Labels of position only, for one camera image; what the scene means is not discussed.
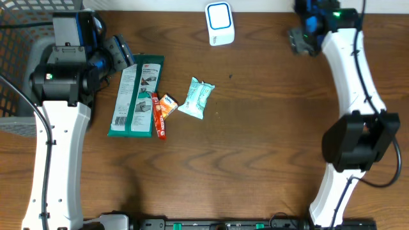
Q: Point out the red packet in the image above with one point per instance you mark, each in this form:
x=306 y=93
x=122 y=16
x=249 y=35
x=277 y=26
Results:
x=158 y=117

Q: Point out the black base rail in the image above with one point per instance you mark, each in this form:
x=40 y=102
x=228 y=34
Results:
x=277 y=223

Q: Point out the green box with label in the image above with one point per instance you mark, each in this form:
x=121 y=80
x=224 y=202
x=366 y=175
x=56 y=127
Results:
x=132 y=116

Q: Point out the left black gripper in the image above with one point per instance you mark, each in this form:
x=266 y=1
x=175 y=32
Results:
x=121 y=53

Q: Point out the grey plastic mesh basket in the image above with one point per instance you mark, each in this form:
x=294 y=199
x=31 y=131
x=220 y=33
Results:
x=22 y=50

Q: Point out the orange snack packet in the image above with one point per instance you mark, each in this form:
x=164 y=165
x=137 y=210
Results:
x=168 y=105

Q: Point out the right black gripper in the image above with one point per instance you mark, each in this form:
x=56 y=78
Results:
x=296 y=40

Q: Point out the mint green wipes pack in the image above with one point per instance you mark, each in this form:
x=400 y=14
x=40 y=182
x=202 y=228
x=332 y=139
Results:
x=196 y=99

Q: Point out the white barcode scanner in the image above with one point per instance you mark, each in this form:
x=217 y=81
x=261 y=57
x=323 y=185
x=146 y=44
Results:
x=220 y=24

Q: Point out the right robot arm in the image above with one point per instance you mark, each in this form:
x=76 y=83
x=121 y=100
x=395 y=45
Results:
x=365 y=129

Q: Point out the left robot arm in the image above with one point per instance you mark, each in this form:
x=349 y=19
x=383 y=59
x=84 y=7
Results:
x=64 y=89

